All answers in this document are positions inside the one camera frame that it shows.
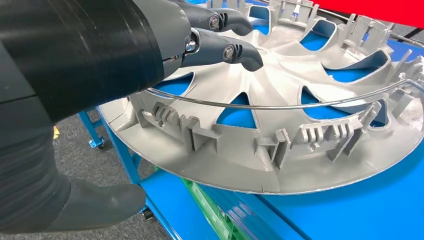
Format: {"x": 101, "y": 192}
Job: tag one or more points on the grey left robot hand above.
{"x": 99, "y": 49}

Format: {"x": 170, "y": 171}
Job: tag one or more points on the blue metal shelf rack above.
{"x": 364, "y": 212}

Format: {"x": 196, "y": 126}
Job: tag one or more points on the green plastic crate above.
{"x": 215, "y": 215}

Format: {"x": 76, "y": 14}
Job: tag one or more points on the red barrier belt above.
{"x": 381, "y": 10}

